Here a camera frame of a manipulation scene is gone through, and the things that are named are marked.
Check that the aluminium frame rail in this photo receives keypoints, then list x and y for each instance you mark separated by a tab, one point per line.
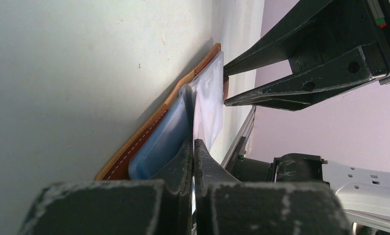
241	138

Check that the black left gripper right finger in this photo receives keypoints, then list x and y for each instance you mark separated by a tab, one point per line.
294	199

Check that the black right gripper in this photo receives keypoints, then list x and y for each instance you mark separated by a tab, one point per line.
333	47

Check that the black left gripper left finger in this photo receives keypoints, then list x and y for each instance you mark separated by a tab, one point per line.
161	205

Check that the brown leather card holder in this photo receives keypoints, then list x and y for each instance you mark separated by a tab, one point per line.
117	167

